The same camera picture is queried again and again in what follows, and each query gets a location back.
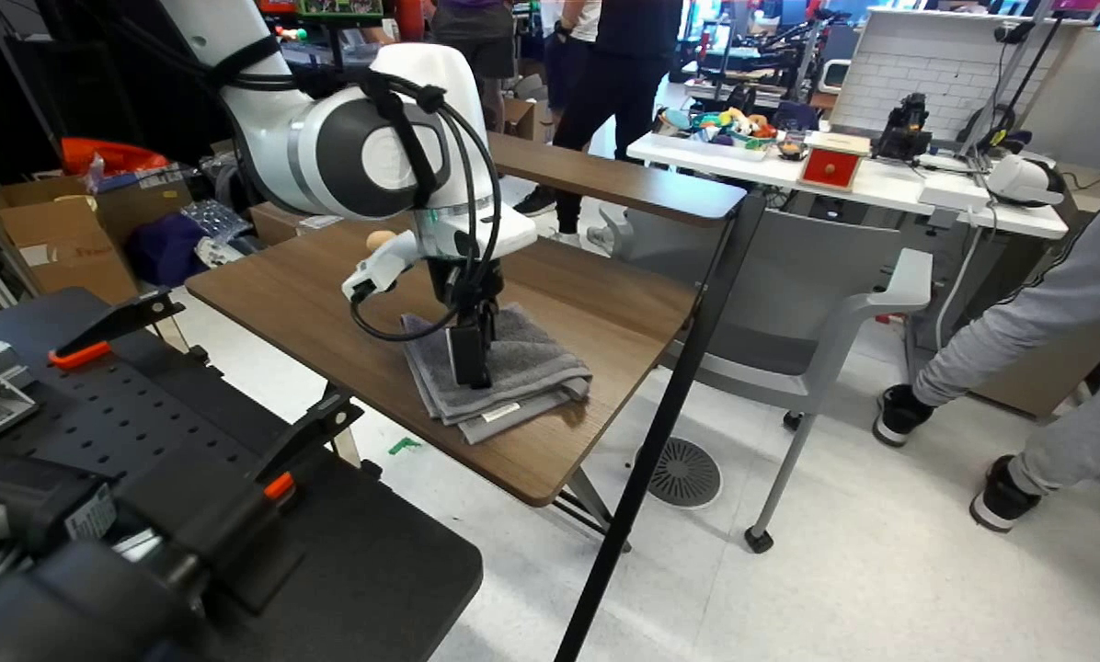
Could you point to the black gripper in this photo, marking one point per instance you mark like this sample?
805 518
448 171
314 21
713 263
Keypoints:
470 287

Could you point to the grey towel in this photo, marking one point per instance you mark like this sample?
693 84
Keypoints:
523 369

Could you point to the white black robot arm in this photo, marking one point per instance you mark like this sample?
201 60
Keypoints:
329 147

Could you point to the tan wooden ball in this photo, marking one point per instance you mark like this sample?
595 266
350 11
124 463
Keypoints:
379 242

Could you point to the black table base bar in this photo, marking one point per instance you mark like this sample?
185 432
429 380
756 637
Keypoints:
585 501

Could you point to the long wooden table black legs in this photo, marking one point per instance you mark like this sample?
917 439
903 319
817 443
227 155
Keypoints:
607 178

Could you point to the orange black bar clamp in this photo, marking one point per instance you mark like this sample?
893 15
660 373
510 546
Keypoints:
107 326
276 472

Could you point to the round dark floor plate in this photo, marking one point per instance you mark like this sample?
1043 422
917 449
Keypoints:
687 472

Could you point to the person black shirt white sneakers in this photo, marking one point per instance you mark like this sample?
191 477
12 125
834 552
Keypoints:
624 76

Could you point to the navy blue bag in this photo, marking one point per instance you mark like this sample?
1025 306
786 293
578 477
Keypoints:
167 243

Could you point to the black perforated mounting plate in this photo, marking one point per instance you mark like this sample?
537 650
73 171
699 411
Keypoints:
145 411

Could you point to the grey office chair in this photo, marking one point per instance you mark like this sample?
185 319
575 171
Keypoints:
806 282

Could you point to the colourful toy pile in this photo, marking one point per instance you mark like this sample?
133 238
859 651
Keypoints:
732 125

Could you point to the person in white shirt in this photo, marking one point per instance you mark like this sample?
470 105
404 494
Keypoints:
578 21

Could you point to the orange box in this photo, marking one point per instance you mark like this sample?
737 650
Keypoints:
834 166

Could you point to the orange bag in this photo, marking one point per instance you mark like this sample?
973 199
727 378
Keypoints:
112 155

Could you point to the large open cardboard box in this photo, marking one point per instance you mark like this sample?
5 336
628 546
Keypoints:
57 235

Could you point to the white work table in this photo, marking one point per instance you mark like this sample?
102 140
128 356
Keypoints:
903 185

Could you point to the black bag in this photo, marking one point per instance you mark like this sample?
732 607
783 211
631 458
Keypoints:
908 129

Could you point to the white partition panel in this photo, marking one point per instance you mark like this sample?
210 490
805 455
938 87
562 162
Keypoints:
930 76

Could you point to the person in grey trousers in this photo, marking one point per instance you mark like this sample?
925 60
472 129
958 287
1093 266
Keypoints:
1039 319

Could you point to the white round device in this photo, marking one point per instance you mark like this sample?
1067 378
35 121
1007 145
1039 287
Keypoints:
1020 183

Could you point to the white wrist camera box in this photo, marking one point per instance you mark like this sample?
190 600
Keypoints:
383 263

